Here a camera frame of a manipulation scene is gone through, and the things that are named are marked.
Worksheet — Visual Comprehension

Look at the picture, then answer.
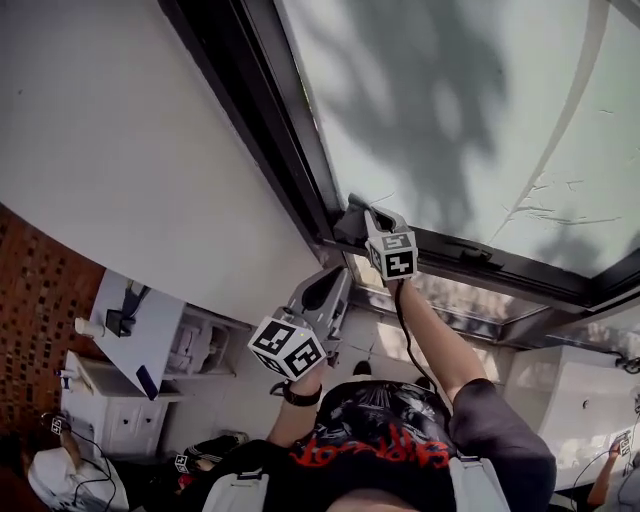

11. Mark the grey cloth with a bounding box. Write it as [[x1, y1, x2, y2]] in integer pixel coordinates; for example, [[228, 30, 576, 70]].
[[332, 192, 374, 247]]

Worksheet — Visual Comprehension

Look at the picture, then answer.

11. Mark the small clear window pane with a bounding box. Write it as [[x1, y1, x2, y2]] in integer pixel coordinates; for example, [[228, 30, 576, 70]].
[[349, 254, 551, 346]]

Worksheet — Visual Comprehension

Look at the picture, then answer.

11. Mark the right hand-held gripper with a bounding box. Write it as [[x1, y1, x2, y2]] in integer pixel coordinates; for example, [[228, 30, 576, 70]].
[[363, 207, 420, 281]]

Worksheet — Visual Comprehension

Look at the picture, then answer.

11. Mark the black window handle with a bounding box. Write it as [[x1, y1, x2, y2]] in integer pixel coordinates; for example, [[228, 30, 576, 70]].
[[458, 246, 506, 267]]

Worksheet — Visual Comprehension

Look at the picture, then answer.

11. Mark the frosted window glass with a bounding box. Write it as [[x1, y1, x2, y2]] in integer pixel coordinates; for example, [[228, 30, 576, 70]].
[[274, 0, 640, 279]]

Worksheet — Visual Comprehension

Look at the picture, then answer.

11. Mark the white paper cup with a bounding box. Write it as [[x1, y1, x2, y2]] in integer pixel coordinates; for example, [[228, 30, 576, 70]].
[[74, 316, 107, 339]]

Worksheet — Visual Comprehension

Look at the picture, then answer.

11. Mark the dark blue phone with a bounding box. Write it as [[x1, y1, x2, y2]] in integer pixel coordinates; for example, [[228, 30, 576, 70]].
[[134, 364, 162, 402]]

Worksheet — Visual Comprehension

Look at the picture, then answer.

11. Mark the person's right forearm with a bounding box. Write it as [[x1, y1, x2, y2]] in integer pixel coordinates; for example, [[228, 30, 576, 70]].
[[396, 277, 489, 407]]

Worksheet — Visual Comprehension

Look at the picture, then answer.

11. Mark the small black device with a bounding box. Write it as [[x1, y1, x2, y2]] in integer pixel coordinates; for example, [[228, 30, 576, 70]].
[[104, 308, 133, 338]]

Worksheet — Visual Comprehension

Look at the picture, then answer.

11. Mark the person's black printed shirt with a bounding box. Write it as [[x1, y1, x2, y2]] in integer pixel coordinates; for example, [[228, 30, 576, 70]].
[[199, 377, 559, 512]]

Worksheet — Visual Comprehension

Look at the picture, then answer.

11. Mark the white harness strap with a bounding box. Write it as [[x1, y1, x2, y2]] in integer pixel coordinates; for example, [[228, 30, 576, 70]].
[[446, 453, 507, 512], [201, 468, 272, 512]]

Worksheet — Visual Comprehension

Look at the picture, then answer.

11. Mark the black framed glass window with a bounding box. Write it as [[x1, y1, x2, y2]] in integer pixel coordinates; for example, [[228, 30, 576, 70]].
[[159, 0, 640, 314]]

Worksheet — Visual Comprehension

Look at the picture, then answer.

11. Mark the grey handheld tool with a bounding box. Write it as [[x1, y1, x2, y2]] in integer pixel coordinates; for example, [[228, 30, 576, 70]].
[[119, 284, 152, 322]]

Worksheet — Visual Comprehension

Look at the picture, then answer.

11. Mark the white table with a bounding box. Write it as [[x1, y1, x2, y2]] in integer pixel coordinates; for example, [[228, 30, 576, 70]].
[[88, 269, 187, 402]]

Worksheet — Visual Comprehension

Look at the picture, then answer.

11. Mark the person's left forearm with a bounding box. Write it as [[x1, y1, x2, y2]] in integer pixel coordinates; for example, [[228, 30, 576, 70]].
[[266, 362, 329, 449]]

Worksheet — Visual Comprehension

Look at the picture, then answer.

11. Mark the white cabinet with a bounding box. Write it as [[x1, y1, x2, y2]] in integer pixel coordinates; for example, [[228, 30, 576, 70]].
[[61, 349, 169, 459]]

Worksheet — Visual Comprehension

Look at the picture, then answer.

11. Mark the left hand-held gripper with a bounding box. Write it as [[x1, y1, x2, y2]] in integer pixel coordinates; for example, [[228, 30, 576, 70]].
[[247, 265, 352, 383]]

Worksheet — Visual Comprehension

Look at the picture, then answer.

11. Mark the white shelf cart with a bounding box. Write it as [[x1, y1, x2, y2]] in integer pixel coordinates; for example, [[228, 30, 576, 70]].
[[161, 304, 254, 379]]

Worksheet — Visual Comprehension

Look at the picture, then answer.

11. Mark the black wristband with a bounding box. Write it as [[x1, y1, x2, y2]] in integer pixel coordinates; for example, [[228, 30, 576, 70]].
[[280, 380, 324, 408]]

